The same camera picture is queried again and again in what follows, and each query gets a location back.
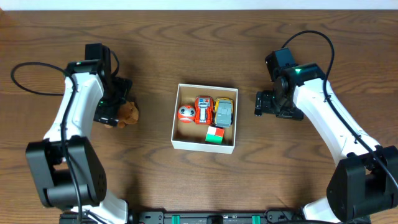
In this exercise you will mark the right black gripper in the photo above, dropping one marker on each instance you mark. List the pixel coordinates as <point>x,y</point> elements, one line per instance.
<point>264,104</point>

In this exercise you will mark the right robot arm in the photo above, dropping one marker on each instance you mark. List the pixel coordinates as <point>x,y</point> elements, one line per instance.
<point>365,179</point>

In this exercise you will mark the orange toy ball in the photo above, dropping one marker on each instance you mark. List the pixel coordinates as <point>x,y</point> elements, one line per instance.
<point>186,114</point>

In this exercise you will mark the black mounting rail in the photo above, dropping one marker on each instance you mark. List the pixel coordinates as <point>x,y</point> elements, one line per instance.
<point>271,216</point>

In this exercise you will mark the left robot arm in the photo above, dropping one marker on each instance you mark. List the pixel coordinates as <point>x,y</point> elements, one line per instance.
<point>66,170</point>

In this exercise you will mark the colourful puzzle cube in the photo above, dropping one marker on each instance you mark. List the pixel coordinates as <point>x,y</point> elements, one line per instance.
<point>214,135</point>

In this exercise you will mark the red toy fire truck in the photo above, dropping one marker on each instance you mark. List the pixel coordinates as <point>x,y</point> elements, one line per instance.
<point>204,110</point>

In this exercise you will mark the brown plush toy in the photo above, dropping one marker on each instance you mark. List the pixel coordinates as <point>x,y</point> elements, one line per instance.
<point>126,114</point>

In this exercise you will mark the white cardboard box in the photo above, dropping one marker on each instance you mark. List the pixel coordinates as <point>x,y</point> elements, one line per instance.
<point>192,136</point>

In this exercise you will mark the yellow grey toy car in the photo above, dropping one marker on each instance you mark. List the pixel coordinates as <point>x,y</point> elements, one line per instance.
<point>223,110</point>

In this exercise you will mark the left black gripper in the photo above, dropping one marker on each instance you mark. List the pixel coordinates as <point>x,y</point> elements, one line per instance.
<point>109,114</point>

